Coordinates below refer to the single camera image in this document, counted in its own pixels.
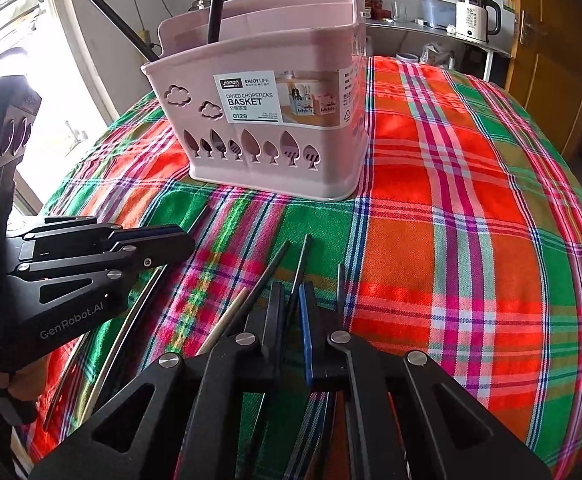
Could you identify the window frame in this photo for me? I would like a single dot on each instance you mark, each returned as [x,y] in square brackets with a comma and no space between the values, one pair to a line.
[71,35]

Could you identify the pink plastic chopstick basket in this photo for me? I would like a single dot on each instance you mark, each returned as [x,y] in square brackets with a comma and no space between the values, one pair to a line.
[251,160]

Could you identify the small bottle on windowsill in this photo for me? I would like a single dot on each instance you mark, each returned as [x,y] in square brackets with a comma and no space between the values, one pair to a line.
[76,135]

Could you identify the steel pot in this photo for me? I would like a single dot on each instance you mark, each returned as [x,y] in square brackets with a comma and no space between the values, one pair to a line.
[211,2]

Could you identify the white electric kettle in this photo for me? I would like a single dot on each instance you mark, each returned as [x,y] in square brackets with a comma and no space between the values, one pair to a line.
[473,17]

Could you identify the wooden door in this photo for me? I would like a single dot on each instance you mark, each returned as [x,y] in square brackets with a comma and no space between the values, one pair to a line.
[556,50]

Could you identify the plaid cloth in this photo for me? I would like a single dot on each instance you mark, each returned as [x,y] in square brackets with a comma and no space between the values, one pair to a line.
[446,240]

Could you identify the clear drinking glass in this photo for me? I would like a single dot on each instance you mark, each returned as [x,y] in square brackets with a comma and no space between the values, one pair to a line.
[399,11]

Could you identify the translucent water container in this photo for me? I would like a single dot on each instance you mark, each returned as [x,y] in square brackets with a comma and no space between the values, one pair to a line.
[436,12]

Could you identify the small white cup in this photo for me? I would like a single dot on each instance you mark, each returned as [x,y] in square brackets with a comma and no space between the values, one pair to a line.
[406,57]

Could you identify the red jars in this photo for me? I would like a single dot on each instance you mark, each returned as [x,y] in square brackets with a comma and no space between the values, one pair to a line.
[375,7]

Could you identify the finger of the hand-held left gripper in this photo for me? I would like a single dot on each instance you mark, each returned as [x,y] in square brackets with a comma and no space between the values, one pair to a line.
[156,237]
[166,255]

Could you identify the door latch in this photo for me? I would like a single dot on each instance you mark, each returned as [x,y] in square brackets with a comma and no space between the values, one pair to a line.
[526,27]

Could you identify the metal shelf table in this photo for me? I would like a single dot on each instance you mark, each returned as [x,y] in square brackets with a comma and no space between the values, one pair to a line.
[471,42]

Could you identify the clear plastic bag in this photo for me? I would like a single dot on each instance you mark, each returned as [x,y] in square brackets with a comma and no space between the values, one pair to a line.
[436,55]

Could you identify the light wooden chopstick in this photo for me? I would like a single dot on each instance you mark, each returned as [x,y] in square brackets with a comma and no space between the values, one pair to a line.
[226,320]

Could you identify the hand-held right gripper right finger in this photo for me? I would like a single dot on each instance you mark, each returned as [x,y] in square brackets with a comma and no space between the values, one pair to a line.
[307,340]

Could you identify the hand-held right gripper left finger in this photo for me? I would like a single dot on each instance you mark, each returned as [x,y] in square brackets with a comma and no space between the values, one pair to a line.
[277,330]

